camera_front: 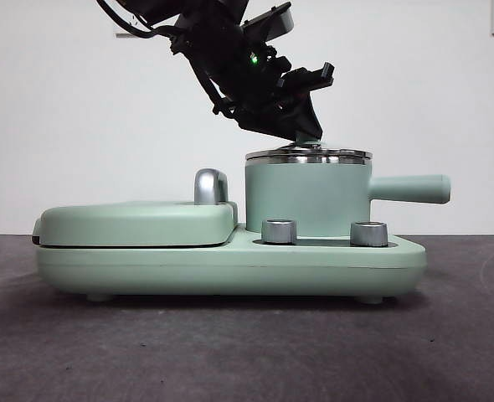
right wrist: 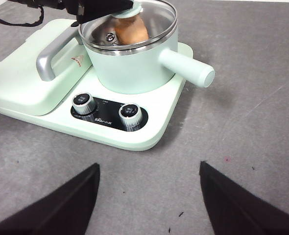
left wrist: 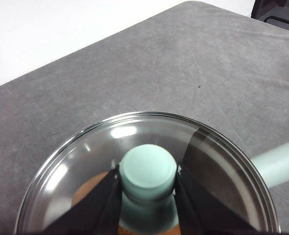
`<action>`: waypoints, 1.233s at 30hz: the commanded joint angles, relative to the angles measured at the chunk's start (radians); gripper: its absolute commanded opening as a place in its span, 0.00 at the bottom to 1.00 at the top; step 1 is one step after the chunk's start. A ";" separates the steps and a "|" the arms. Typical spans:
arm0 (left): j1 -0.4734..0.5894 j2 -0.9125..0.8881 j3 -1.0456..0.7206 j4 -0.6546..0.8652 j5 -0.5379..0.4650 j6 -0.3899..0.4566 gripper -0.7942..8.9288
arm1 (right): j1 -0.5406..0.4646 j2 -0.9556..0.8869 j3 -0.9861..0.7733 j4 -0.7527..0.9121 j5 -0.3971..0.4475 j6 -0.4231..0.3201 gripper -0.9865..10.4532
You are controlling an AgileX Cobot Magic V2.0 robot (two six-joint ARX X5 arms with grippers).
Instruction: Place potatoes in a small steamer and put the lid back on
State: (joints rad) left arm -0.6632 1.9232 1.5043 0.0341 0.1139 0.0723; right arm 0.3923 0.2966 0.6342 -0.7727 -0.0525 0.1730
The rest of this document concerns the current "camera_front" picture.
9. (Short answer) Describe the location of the mint green grill cover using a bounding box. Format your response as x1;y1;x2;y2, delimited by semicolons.
31;199;240;250

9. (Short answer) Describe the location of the glass pot lid green knob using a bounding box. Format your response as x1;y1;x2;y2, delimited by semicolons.
244;128;374;166

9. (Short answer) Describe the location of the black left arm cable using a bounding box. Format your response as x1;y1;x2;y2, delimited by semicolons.
95;0;178;42

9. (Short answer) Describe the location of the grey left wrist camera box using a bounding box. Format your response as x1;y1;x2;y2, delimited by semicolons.
241;1;296;42

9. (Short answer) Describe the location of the silver control knob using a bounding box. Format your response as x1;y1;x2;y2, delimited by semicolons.
349;220;389;248
260;219;298;245

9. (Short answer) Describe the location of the mint green pot with handle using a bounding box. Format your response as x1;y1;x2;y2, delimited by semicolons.
244;157;452;236

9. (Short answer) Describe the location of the mint green breakfast maker base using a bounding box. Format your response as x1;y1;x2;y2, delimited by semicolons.
35;221;427;304

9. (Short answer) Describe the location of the chrome grill cover handle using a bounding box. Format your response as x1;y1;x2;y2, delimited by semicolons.
193;167;232;207

